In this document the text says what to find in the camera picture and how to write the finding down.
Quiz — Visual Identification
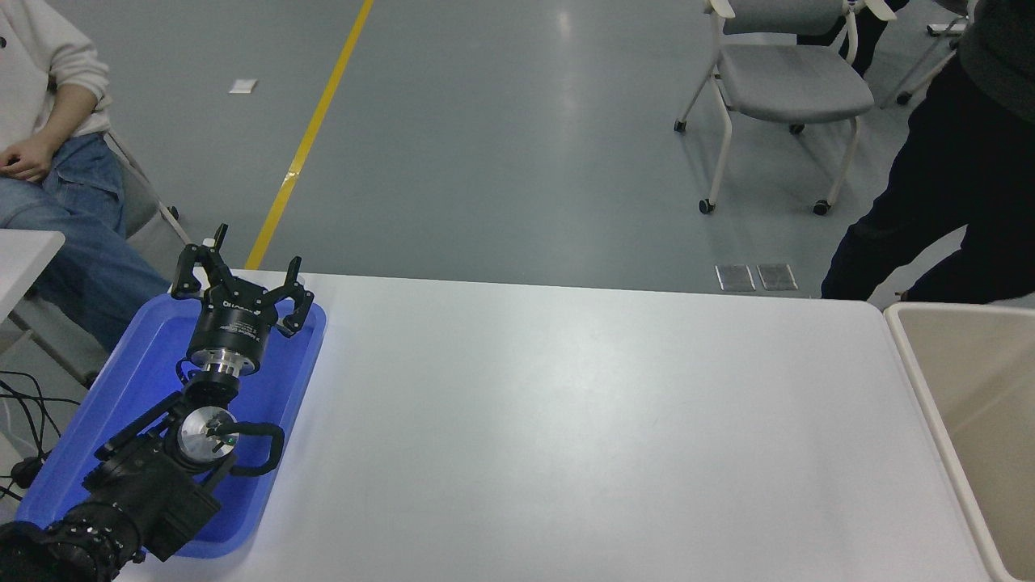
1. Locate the seated person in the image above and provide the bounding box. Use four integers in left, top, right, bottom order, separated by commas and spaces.
0, 0, 175, 352

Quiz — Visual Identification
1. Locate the black cable bundle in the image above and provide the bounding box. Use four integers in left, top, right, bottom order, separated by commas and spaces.
0, 368, 82, 504

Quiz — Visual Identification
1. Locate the large pale bin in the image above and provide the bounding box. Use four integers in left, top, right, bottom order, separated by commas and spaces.
884, 302, 1035, 582

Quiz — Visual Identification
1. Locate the standing person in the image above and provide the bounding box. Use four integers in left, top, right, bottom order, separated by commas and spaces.
821, 0, 1035, 306

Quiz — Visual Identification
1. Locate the blue plastic tray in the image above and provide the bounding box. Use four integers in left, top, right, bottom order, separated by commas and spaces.
15, 291, 328, 560

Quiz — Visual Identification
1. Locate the grey chair with white frame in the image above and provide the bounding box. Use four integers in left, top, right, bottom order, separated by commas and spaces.
674, 0, 898, 215

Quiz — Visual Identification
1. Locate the small white table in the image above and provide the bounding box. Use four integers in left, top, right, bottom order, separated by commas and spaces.
0, 230, 65, 324

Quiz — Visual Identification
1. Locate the white chair frame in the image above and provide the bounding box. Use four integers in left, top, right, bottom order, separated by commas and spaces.
880, 0, 975, 108

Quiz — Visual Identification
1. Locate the grey folding chair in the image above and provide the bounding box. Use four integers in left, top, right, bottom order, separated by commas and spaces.
6, 129, 192, 389

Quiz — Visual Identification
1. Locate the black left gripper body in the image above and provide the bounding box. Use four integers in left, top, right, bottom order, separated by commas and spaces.
187, 289, 277, 365

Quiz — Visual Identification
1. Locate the person's hand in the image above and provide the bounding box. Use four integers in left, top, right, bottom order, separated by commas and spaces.
0, 136, 59, 183

